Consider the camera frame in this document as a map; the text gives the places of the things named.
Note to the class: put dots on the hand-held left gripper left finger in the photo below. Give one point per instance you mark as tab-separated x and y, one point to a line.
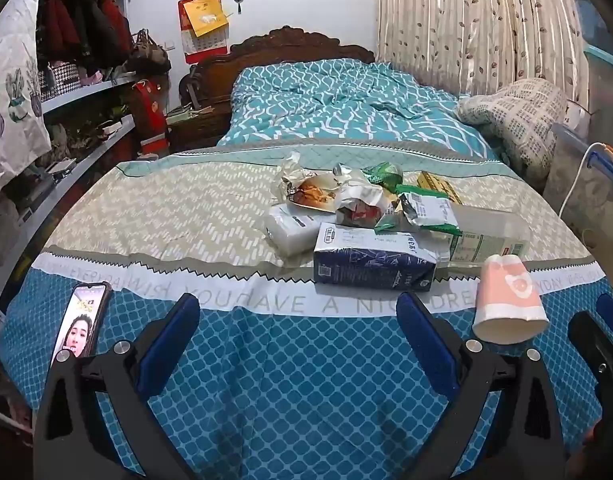
169	340

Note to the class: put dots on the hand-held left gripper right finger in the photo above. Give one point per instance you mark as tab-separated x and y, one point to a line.
426	340

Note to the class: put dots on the pink paper cup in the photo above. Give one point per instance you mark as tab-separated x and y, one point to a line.
509	300

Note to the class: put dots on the blue milk carton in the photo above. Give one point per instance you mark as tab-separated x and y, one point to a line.
366	260

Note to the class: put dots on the clear plastic tissue pack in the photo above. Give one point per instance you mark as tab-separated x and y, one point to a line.
491	240

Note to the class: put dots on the green white snack wrapper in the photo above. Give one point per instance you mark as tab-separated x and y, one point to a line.
426	212

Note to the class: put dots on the white red snack wrapper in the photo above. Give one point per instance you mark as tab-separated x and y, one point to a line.
361	205

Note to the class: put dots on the yellow cardboard box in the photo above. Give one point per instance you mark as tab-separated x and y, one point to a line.
436	186

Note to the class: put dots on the white tissue pack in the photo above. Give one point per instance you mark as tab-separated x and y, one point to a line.
291	230

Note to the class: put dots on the crushed green can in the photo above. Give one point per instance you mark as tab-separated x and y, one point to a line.
384	176

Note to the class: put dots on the silver food print wrapper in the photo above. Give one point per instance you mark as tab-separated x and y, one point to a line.
309	190

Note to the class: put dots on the smartphone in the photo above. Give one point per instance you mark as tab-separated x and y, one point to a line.
81	325

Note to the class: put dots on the patterned grey pillow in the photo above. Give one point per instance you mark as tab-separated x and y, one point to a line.
511	120

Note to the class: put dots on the clear teal lid storage tub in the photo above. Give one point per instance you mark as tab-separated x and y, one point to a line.
606	80

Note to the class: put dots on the teal patterned duvet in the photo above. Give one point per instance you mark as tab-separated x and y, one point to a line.
336	105

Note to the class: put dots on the grey metal shelf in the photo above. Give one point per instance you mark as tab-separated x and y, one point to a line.
81	95

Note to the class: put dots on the houndstooth storage box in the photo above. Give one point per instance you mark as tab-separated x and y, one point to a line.
59	80

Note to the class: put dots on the brown handbag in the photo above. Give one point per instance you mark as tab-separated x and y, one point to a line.
147	55

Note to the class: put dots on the cactus print cloth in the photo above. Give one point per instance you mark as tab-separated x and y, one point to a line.
11	95

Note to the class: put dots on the carved wooden headboard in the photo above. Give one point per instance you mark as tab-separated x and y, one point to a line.
286	47

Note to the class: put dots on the leaf print curtain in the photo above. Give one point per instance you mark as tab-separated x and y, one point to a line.
466	25

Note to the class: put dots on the hanging dark red clothes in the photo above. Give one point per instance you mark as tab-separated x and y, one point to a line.
81	22

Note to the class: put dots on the red yellow wall calendar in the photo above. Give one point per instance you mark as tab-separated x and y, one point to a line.
204	20

